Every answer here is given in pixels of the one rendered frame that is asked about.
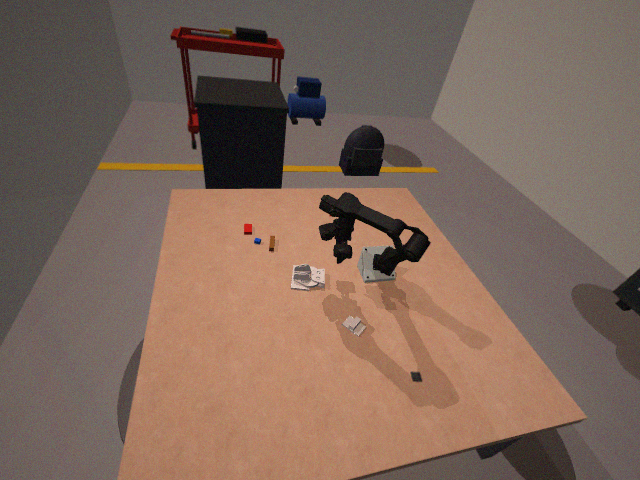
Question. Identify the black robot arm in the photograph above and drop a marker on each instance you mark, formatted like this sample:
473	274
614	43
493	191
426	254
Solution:
348	208

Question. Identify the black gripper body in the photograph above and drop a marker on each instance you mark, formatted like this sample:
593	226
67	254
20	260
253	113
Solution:
343	250

